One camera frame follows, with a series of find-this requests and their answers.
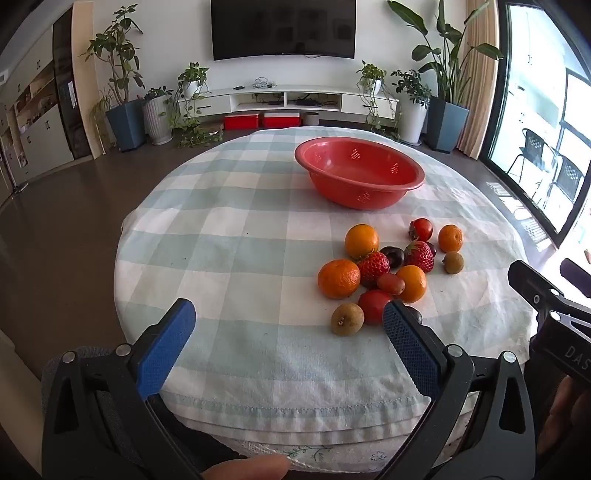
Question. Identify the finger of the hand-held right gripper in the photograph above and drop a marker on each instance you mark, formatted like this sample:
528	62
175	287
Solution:
576	277
531	282

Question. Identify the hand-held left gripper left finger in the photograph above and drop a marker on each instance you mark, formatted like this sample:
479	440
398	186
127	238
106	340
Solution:
166	350

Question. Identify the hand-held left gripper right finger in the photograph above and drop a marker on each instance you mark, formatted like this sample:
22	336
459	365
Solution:
411	350

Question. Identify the red tomato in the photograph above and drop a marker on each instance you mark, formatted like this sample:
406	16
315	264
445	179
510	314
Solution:
374	305
421	229

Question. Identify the smooth orange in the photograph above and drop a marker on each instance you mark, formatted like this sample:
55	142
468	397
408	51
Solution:
412	282
361	241

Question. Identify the red oval grape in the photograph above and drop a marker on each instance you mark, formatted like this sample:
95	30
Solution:
391	282

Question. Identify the brown kiwi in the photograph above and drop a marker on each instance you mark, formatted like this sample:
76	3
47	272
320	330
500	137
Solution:
347	318
453	262

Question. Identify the large red strawberry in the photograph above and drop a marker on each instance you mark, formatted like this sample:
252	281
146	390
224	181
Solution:
373	270

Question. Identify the small bumpy tangerine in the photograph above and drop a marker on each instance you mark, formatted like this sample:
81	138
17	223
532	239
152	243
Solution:
450	238

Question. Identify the small red strawberry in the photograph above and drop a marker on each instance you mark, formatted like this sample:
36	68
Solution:
420	256

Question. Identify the large bumpy tangerine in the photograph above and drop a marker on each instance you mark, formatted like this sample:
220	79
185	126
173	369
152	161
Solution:
338	278

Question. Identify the red plastic colander bowl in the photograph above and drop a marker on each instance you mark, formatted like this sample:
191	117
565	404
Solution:
360	184

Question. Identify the person's right hand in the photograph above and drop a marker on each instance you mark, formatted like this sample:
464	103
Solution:
565	415

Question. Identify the person's left hand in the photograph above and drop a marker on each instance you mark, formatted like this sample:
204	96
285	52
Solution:
249	468

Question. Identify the black mesh chair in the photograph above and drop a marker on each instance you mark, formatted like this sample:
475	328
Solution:
568	175
531	147

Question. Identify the white floral cloth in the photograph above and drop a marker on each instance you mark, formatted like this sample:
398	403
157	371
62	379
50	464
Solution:
332	457

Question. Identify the broad-leaf plant in blue pot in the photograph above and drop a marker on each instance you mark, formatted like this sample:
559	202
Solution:
445	127

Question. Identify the beige curtain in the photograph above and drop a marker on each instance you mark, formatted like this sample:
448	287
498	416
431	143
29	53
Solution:
478	92

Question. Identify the bushy plant in white pot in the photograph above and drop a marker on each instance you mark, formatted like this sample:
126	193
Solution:
413	117

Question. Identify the glass sliding door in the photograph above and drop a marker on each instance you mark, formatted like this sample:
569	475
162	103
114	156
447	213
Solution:
531	69

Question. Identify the tall plant in blue pot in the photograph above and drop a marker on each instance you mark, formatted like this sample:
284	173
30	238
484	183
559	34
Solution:
125	127

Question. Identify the plant in white ribbed pot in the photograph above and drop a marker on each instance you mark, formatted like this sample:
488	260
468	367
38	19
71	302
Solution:
157	122

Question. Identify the red storage box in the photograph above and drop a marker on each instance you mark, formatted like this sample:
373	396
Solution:
242	122
281	120

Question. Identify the grey round pot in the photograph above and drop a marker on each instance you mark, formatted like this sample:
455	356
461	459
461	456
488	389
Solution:
310	118

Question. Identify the trailing pothos plant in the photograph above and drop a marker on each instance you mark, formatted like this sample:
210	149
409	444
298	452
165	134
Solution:
191	85
371	76

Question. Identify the white television console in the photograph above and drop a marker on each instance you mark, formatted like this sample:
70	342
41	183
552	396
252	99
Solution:
249	99

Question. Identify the black media box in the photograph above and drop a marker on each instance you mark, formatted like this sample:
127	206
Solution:
305	101

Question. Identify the white wall cabinet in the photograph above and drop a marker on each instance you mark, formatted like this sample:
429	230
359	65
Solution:
41	134

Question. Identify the dark tall wall panel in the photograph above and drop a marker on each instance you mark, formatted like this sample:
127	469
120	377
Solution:
69	115

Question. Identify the black wall television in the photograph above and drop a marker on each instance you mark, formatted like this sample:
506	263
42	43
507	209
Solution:
281	27

